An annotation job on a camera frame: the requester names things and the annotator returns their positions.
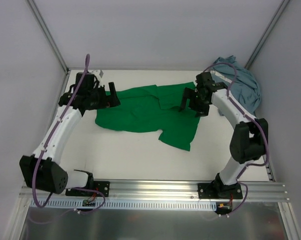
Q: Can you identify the green t shirt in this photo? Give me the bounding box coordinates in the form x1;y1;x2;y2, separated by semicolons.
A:
95;82;200;151

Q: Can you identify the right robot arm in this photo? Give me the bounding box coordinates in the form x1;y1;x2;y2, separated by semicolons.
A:
179;71;268;200

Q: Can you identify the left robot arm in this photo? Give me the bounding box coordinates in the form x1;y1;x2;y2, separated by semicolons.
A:
19;70;121;196

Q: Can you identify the blue grey t shirt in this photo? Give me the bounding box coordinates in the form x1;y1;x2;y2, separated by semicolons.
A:
210;55;262;115

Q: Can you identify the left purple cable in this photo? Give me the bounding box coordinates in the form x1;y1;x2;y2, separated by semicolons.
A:
27;53;106;225

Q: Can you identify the purple cable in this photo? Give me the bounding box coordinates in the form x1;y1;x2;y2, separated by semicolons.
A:
201;62;270;218
27;53;106;225

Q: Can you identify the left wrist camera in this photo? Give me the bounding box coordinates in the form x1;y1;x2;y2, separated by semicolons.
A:
91;69;104;78

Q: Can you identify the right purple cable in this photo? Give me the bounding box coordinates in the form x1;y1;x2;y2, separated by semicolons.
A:
201;62;270;218

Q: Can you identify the left aluminium frame post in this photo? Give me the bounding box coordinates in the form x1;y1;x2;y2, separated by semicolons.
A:
25;0;69;73

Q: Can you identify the aluminium frame post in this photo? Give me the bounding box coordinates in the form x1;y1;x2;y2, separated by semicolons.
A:
25;0;69;73
245;0;291;69

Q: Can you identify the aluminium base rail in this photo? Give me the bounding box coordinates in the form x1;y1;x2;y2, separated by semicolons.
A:
19;177;290;201

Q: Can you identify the right aluminium frame post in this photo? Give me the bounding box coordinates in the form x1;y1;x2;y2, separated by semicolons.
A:
245;0;291;69

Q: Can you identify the white slotted cable duct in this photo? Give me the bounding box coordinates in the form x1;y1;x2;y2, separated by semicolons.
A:
30;199;218;211

